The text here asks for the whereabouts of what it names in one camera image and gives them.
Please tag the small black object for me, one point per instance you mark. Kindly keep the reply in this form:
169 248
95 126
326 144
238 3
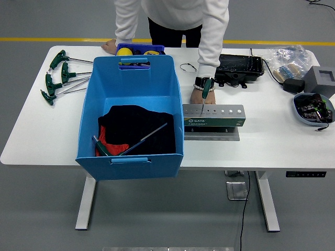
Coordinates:
138 51

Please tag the light blue dish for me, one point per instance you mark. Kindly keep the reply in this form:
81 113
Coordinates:
298 116

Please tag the person's left forearm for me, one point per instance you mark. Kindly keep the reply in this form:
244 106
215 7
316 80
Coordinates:
209 52

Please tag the person's right hand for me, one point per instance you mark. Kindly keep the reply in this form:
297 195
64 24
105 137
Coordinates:
110 47

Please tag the black cloth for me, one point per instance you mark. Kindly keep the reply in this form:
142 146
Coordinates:
136 120

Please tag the green grey wrench holder rack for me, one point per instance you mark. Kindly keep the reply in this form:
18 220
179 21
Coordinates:
214 122

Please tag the white table leg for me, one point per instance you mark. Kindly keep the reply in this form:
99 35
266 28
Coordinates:
267 204
85 204

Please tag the person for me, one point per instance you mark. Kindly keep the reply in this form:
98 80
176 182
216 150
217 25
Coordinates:
178 13

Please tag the black power adapter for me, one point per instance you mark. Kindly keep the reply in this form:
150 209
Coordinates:
294 86

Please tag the orange cloth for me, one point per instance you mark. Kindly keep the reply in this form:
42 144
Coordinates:
115 149

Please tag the clear plastic bag of parts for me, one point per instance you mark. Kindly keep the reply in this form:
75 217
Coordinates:
288 55

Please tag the dark electronic parts pile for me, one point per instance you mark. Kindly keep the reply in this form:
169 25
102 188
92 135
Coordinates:
311 109

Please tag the yellow ball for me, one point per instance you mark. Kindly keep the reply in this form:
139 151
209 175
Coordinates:
125 51

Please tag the yellow tape measure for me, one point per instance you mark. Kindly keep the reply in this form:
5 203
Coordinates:
151 52

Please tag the small dark blue bin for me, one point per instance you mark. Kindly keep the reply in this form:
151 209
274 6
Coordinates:
157 47

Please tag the black wrist watch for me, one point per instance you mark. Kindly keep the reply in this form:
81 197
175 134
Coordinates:
200 81

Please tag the person's right forearm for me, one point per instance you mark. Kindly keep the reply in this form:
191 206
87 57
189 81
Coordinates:
124 28

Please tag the square metal floor plate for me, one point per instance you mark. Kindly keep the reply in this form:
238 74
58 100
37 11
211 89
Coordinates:
236 191

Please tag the black rectangular tray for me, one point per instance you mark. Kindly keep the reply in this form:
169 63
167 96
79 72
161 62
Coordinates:
243 65

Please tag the taped resistor strip bundle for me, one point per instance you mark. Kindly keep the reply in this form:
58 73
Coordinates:
288 71

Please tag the grey foam block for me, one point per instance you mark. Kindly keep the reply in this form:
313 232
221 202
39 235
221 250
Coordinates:
312 78

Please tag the black table control panel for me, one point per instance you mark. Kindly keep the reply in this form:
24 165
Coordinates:
306 174

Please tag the small metal floor plate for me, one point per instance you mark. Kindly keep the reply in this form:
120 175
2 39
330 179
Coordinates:
234 173

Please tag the large blue plastic storage box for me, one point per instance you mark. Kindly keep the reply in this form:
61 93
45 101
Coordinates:
136 81

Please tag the person's left hand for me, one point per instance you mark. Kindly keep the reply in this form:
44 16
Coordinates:
195 97

